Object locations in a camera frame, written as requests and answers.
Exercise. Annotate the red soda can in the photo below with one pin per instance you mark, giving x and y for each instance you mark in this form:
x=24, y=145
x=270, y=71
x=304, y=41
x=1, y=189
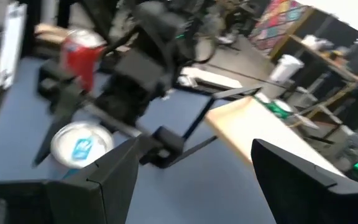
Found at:
x=81, y=59

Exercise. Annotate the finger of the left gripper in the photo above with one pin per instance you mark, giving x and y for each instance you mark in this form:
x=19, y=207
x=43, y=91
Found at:
x=54, y=90

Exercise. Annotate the blue silver Red Bull can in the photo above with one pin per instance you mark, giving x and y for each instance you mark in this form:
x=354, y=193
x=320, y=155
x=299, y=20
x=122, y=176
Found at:
x=82, y=144

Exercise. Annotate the green Sprite can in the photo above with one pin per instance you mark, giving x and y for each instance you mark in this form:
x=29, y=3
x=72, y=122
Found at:
x=277, y=110

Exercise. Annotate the wooden shelving unit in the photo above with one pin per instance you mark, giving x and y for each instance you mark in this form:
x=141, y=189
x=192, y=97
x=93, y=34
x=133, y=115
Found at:
x=319, y=56

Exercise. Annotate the wooden shelf black metal frame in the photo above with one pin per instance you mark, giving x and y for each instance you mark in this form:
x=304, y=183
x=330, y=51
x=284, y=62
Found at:
x=253, y=124

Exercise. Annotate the colourful patterned panel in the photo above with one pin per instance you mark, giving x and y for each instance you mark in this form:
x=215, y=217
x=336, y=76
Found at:
x=275, y=21

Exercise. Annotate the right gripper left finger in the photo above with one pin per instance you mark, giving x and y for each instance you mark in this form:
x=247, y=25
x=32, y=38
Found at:
x=57, y=202

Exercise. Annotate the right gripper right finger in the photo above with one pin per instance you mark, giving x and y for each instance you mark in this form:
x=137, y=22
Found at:
x=315, y=202

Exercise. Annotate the white bin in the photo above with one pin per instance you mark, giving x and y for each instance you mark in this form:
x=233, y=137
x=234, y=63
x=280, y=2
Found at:
x=286, y=70

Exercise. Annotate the silver frame bracket strip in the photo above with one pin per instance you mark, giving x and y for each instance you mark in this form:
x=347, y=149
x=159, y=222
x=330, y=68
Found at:
x=11, y=46

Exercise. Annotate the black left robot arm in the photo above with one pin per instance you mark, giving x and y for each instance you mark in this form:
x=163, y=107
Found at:
x=166, y=25

